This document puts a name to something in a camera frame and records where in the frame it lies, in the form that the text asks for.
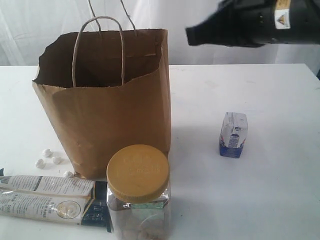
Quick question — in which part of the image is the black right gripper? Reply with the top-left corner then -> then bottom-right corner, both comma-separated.
185,0 -> 320,48

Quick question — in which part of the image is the white and blue milk carton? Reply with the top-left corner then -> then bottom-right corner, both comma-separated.
219,112 -> 248,159

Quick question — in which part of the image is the brown paper bag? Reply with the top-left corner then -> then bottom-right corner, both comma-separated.
32,27 -> 171,179

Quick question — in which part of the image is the clear jar with yellow lid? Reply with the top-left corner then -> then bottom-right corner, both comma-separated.
106,144 -> 171,240

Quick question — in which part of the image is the small white candy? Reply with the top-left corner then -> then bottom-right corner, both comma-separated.
63,171 -> 74,178

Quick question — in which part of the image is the white candy right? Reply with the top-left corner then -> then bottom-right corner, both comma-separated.
51,156 -> 63,165

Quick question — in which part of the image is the white candy top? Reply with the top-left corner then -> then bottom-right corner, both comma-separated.
42,148 -> 53,158

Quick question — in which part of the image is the white candy left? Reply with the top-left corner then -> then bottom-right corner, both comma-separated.
35,159 -> 45,169

